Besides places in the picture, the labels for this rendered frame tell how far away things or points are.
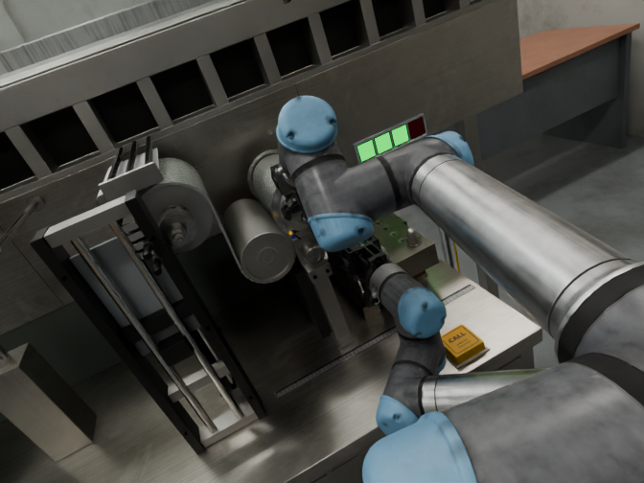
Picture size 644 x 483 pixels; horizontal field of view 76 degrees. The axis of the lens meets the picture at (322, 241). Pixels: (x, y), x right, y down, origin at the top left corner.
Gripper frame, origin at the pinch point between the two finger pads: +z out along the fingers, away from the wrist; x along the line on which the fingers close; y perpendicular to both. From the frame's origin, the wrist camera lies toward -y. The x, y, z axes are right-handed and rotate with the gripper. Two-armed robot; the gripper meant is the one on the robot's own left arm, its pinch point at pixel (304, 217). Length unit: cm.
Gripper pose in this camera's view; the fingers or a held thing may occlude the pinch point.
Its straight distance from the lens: 84.0
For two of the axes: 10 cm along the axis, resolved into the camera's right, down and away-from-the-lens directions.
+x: -8.8, 4.4, -1.8
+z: -0.8, 2.4, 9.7
